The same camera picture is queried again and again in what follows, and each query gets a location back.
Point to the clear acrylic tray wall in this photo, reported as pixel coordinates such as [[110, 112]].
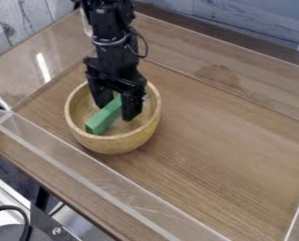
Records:
[[144, 195]]

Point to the brown wooden bowl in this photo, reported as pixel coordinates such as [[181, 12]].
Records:
[[126, 135]]

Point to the clear acrylic corner bracket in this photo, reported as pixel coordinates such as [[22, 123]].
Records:
[[86, 25]]

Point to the green rectangular block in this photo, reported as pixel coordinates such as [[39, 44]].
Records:
[[105, 117]]

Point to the black metal table bracket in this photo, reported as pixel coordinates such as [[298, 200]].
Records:
[[46, 229]]

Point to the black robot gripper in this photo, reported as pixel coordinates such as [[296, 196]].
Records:
[[113, 71]]

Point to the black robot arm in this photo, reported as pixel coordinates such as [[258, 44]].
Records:
[[110, 18]]

